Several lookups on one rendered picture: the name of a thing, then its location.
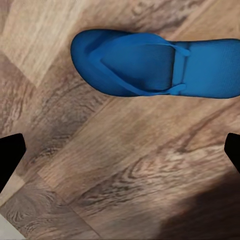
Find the sandal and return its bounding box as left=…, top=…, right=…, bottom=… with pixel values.
left=70, top=28, right=240, bottom=99

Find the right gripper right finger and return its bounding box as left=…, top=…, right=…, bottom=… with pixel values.
left=224, top=133, right=240, bottom=173

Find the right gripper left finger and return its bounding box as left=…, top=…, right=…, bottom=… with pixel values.
left=0, top=133, right=26, bottom=193

